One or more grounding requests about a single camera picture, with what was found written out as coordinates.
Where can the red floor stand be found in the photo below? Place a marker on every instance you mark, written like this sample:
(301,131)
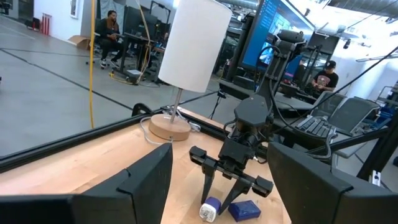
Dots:
(46,25)

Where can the white shade wooden base lamp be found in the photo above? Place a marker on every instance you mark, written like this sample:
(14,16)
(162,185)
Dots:
(196,46)

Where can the grey office chair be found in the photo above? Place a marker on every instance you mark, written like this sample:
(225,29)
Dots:
(329,104)
(354,113)

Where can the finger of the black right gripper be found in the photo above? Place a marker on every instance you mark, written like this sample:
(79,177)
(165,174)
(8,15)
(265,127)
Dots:
(234,194)
(209,180)

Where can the black office desk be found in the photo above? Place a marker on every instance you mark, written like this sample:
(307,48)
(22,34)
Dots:
(136,37)

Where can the white power plug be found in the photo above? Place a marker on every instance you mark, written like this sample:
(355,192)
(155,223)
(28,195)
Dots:
(194,126)

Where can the dark blue charger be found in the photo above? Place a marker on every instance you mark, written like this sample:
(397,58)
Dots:
(245,211)

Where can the grey floor power box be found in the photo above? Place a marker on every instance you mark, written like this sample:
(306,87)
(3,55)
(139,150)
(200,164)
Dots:
(134,74)

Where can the silver metal bracket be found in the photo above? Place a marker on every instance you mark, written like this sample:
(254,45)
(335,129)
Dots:
(375,178)

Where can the cardboard box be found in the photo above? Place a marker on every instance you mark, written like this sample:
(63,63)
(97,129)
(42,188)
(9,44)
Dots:
(79,42)

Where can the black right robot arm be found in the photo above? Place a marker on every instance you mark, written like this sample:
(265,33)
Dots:
(252,110)

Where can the black desk monitor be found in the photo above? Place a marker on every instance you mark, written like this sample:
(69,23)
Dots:
(133,21)

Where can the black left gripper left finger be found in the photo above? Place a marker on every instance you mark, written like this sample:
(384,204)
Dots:
(136,193)

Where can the framed wall picture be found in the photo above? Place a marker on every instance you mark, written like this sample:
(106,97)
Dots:
(74,7)

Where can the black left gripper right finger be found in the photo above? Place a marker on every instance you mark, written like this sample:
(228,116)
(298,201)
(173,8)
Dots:
(304,193)

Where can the black aluminium table frame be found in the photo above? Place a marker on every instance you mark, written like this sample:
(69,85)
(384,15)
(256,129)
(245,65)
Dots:
(62,144)

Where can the person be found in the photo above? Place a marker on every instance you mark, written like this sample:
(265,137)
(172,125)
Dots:
(109,34)
(325,79)

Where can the black keyboard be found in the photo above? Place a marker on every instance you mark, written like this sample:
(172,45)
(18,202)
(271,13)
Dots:
(314,126)

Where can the purple and white charger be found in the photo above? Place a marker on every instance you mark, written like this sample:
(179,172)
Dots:
(210,211)

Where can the dark grey desk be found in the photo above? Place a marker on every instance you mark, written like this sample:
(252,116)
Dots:
(342,141)

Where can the large blue screen monitor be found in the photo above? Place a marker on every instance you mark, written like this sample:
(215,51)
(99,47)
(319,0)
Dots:
(267,31)

